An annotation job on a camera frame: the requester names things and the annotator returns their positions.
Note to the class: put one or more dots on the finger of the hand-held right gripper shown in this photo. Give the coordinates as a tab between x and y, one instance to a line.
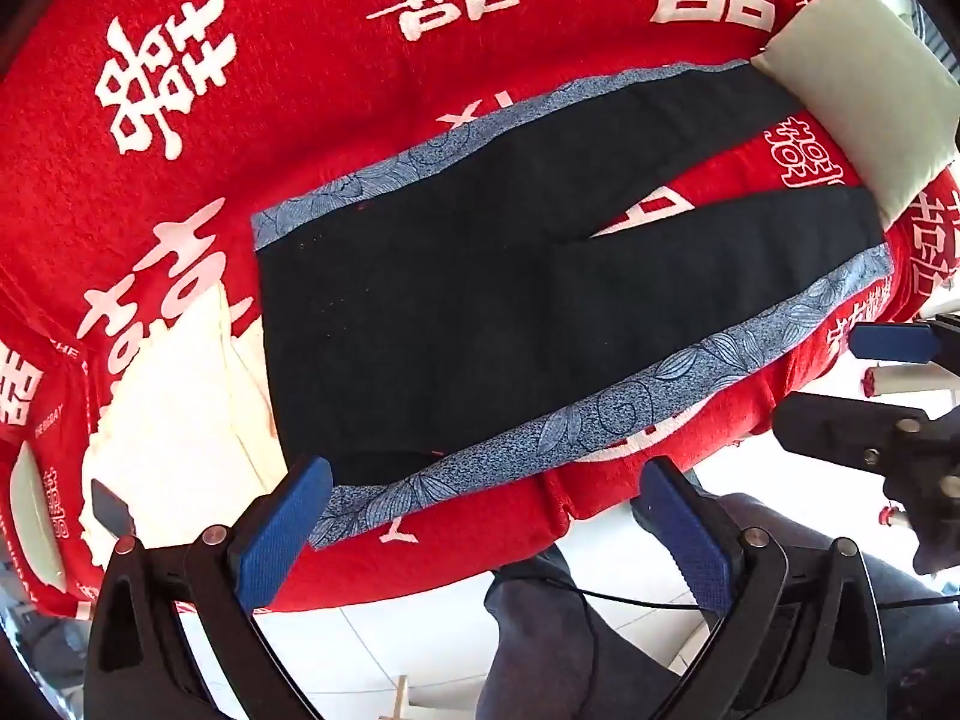
892	341
840	427

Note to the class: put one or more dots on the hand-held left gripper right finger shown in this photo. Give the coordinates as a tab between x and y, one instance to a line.
686	532

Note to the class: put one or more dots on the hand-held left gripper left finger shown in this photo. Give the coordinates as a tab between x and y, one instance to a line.
279	532

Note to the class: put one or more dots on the black pants with floral stripes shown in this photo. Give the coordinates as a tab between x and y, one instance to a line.
450	315

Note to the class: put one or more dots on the white roll with red end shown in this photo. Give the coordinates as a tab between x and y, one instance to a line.
900	382

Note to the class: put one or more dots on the cream cloth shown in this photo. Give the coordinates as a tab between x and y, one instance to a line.
187	405

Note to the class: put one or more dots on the person's leg in jeans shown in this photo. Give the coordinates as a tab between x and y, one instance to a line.
915	652
547	637

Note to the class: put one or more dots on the wooden stick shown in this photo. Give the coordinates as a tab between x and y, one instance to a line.
400	699

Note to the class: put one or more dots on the white pillow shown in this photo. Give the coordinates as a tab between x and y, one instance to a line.
855	90

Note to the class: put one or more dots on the red printed blanket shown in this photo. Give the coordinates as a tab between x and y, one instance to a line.
337	127

